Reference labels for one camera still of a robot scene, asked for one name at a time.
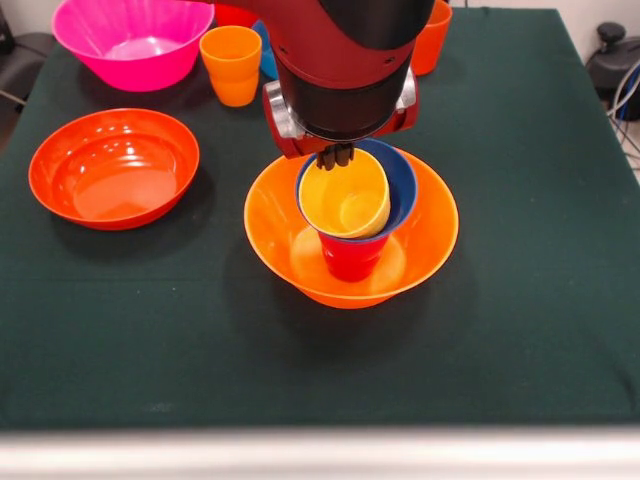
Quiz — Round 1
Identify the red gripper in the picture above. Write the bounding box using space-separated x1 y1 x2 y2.
261 66 421 172

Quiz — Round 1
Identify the yellow cup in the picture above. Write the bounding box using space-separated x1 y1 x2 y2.
298 148 392 240

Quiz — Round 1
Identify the dark blue bowl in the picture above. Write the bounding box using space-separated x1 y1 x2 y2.
295 138 419 245

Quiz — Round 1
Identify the magenta cup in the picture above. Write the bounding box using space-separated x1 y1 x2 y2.
318 232 390 284

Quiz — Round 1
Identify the light blue bowl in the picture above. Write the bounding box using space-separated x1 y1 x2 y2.
251 19 280 81

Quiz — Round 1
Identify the small orange cup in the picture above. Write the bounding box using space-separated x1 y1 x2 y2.
198 25 263 108

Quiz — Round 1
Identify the shallow red-orange bowl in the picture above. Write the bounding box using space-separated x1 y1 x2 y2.
28 108 201 232

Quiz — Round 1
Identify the tall red-orange cup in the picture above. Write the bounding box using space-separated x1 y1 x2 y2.
410 0 454 77

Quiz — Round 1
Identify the red cup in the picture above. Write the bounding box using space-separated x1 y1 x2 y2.
214 2 259 29

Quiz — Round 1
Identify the large pink bowl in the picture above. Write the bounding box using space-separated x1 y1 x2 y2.
51 0 216 93

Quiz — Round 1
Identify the dark green tablecloth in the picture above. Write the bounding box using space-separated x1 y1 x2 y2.
0 5 640 431

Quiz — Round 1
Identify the tangle of floor cables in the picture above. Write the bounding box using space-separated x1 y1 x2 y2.
606 62 640 174

